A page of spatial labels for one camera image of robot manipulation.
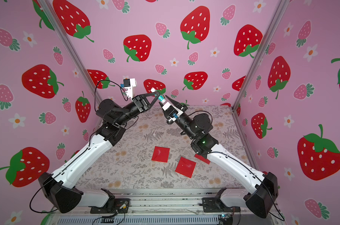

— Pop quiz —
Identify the aluminium frame post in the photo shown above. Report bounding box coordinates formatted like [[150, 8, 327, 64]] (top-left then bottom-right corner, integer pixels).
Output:
[[39, 1, 102, 109], [232, 0, 290, 110]]

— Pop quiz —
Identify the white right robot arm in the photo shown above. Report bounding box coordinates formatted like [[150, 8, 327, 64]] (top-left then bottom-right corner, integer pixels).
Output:
[[158, 95, 279, 218]]

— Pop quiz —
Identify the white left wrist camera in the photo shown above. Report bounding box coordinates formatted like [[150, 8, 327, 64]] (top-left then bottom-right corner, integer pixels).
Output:
[[121, 78, 137, 99]]

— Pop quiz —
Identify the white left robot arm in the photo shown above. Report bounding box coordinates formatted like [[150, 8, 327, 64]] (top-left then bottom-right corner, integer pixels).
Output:
[[38, 92, 160, 213]]

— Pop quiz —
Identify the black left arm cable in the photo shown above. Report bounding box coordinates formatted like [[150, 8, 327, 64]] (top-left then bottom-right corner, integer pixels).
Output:
[[93, 80, 128, 112]]

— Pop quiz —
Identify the red envelope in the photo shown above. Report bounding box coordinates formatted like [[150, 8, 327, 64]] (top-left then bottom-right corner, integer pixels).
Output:
[[175, 157, 196, 178], [194, 154, 210, 165], [151, 146, 170, 163]]

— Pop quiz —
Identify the green white glue stick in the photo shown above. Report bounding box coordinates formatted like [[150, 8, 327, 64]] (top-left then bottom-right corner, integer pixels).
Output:
[[151, 88, 166, 104]]

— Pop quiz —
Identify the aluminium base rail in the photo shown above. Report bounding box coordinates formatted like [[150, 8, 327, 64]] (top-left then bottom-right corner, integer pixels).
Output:
[[57, 189, 244, 225]]

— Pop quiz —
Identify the aluminium right rear frame post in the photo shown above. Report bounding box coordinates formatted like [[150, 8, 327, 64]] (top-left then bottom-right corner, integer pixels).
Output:
[[232, 0, 290, 110]]

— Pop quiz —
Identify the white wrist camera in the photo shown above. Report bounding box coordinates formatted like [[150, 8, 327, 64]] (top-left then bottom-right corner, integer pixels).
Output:
[[121, 78, 137, 99], [161, 102, 184, 125]]

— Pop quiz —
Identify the aluminium left rear frame post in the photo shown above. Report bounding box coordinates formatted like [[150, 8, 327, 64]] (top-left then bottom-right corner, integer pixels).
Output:
[[39, 1, 102, 109]]

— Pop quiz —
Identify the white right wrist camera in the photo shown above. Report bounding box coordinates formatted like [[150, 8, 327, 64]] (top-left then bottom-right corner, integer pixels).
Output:
[[161, 102, 184, 125]]

